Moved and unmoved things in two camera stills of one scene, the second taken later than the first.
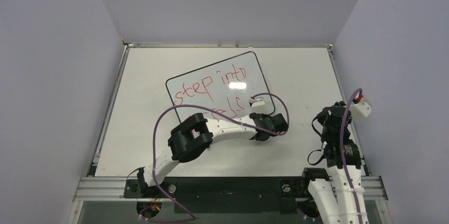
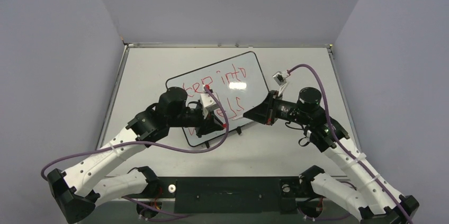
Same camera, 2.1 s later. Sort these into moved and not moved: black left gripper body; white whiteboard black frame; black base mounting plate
Moved: black left gripper body
Not moved: black base mounting plate; white whiteboard black frame
